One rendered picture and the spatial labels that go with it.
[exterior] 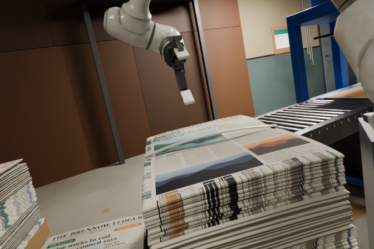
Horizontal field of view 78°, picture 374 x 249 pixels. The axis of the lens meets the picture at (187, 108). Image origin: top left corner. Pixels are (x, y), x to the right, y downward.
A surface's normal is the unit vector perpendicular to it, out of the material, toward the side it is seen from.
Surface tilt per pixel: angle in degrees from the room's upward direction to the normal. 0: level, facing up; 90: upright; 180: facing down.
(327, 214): 92
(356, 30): 84
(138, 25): 121
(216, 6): 90
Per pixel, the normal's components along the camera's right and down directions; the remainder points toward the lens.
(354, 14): -0.96, -0.15
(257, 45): 0.42, 0.05
